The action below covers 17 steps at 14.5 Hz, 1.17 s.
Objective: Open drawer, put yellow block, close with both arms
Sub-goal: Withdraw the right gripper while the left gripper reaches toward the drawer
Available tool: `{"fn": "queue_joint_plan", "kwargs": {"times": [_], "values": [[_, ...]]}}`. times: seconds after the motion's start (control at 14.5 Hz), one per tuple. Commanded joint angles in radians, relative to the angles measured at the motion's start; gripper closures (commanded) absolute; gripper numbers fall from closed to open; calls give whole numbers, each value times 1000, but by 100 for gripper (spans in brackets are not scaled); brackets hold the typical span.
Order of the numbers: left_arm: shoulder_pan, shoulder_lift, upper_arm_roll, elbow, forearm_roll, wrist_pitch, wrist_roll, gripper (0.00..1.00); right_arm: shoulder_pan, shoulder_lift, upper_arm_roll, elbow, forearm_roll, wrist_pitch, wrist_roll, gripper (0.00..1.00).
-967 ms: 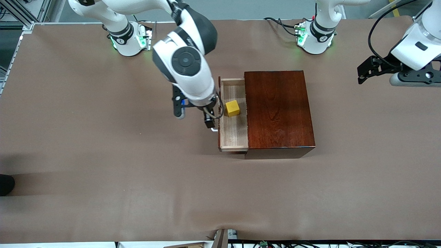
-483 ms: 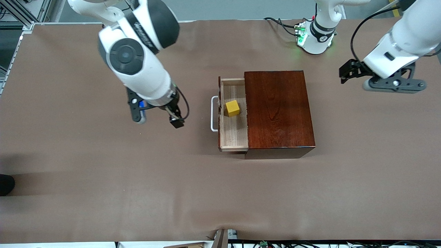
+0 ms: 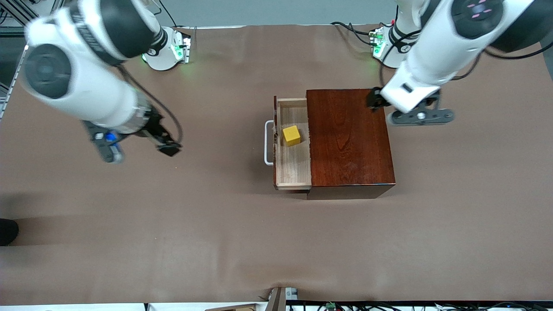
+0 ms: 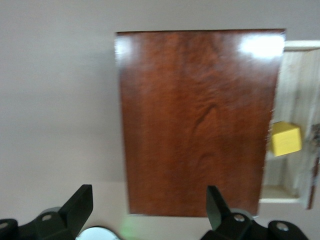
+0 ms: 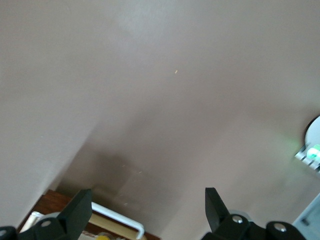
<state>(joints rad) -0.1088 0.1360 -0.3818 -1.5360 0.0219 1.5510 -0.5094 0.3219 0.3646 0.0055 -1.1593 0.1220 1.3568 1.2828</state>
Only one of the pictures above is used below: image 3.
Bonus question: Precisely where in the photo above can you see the light wood drawer white handle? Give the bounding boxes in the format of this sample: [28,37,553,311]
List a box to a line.
[264,96,312,191]

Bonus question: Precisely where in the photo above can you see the dark brown wooden cabinet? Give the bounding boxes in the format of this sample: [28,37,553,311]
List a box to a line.
[305,89,396,200]

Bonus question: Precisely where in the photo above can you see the black base cable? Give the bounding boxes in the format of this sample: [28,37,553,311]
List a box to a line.
[158,0,180,27]

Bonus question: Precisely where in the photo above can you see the brown paper table cover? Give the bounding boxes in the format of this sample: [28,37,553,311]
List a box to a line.
[0,19,553,306]

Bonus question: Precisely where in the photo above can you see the yellow wooden block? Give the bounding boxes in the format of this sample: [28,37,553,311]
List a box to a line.
[283,125,301,147]

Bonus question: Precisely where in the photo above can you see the black round object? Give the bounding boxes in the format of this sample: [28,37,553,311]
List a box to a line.
[0,218,19,247]

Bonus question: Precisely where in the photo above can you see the black base cables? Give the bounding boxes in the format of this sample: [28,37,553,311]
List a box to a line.
[331,21,381,47]

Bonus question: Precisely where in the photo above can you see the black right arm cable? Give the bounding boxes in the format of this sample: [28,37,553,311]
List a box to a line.
[116,65,184,145]

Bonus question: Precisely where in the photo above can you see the aluminium frame profile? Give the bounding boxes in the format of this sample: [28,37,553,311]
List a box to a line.
[0,0,44,31]

